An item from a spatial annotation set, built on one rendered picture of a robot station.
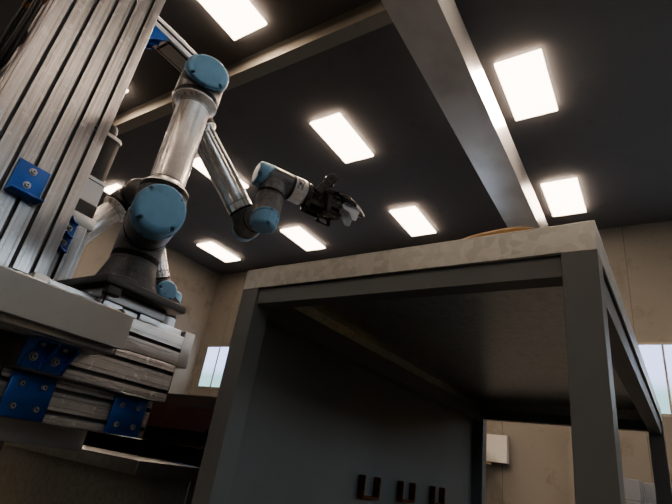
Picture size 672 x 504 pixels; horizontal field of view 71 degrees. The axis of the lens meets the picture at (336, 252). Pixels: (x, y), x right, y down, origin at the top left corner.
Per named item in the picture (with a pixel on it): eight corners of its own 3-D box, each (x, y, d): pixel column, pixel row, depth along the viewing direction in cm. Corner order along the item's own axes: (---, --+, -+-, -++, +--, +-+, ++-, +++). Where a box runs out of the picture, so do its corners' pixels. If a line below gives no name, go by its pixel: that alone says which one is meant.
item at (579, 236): (476, 411, 184) (476, 400, 185) (662, 423, 150) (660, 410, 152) (243, 289, 90) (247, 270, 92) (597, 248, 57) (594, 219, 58)
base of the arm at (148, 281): (114, 279, 107) (128, 240, 111) (77, 284, 115) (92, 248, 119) (166, 303, 118) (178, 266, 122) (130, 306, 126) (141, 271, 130)
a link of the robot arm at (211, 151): (157, 104, 141) (231, 249, 140) (166, 83, 132) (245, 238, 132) (192, 97, 148) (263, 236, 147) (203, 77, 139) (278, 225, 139)
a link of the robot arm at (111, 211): (9, 255, 148) (140, 173, 184) (-2, 264, 158) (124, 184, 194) (37, 285, 151) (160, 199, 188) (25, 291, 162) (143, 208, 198)
